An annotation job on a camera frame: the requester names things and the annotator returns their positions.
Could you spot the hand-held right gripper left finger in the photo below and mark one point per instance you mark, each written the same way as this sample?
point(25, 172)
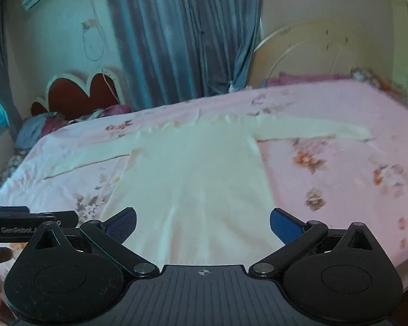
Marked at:
point(121, 224)

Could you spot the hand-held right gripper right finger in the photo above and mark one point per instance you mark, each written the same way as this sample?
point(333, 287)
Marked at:
point(286, 225)

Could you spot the cream towel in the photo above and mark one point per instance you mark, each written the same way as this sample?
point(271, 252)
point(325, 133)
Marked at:
point(197, 176)

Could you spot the pink floral bed sheet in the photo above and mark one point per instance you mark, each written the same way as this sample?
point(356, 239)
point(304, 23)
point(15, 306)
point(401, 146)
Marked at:
point(326, 183)

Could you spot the floral quilt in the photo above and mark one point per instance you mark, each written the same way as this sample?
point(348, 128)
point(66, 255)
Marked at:
point(10, 168)

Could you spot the maroon cloth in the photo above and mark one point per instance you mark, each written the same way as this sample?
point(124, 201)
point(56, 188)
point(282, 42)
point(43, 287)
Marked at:
point(52, 124)

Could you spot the magenta pillow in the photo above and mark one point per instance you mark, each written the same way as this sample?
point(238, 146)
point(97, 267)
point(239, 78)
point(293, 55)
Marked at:
point(119, 109)

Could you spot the red scalloped headboard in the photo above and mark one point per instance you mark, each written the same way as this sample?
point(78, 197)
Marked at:
point(71, 98)

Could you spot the purple blanket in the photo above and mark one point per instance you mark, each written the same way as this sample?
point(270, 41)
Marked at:
point(302, 78)

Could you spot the patterned pillow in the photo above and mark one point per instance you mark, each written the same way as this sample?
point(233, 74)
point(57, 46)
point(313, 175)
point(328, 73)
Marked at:
point(374, 78)

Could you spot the cream round headboard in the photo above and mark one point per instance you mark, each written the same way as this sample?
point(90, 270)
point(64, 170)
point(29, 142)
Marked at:
point(309, 51)

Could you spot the grey window curtain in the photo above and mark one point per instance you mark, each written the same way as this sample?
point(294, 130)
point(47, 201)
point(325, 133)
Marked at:
point(0, 40)

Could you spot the blue-grey long curtain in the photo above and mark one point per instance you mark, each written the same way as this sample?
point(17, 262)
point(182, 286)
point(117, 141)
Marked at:
point(176, 34)

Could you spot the wall socket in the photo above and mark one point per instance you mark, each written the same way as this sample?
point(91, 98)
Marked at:
point(88, 24)

